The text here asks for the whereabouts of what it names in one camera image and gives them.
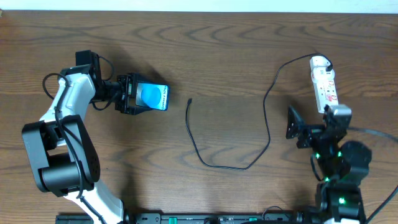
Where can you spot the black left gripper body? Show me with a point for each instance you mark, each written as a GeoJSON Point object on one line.
{"type": "Point", "coordinates": [125, 93]}

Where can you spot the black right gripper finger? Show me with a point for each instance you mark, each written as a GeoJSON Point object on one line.
{"type": "Point", "coordinates": [295, 123]}
{"type": "Point", "coordinates": [326, 108]}

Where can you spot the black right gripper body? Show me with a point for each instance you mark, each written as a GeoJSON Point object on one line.
{"type": "Point", "coordinates": [310, 135]}

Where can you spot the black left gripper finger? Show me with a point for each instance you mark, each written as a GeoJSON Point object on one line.
{"type": "Point", "coordinates": [138, 78]}
{"type": "Point", "coordinates": [135, 110]}

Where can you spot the blue Galaxy smartphone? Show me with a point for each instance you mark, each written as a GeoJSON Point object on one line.
{"type": "Point", "coordinates": [152, 96]}

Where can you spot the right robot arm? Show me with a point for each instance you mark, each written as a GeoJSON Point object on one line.
{"type": "Point", "coordinates": [342, 167]}

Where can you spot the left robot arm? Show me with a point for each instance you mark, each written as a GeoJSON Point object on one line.
{"type": "Point", "coordinates": [61, 154]}

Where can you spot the white USB charger plug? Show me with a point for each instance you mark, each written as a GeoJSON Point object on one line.
{"type": "Point", "coordinates": [319, 62]}

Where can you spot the white power strip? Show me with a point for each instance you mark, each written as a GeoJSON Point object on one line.
{"type": "Point", "coordinates": [324, 87]}

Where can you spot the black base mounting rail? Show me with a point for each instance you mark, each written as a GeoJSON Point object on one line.
{"type": "Point", "coordinates": [189, 218]}

